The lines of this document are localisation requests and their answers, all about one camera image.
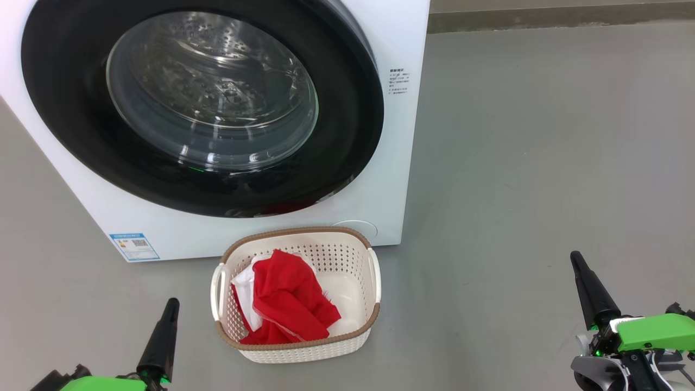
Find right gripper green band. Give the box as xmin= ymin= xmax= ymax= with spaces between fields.
xmin=570 ymin=250 xmax=695 ymax=360

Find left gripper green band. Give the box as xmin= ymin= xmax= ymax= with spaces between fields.
xmin=59 ymin=297 xmax=181 ymax=391

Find cream laundry basket brown rim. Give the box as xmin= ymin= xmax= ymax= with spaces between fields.
xmin=210 ymin=226 xmax=382 ymax=364

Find white washing machine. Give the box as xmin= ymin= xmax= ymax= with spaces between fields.
xmin=0 ymin=0 xmax=431 ymax=263

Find round white filter cover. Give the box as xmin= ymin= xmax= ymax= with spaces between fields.
xmin=331 ymin=219 xmax=378 ymax=239

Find black glass washing machine door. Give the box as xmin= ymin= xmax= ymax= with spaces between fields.
xmin=21 ymin=0 xmax=385 ymax=219

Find red and white garment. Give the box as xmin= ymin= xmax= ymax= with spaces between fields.
xmin=231 ymin=249 xmax=342 ymax=345

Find blue energy label sticker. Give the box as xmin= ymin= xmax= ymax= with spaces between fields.
xmin=109 ymin=232 xmax=161 ymax=262

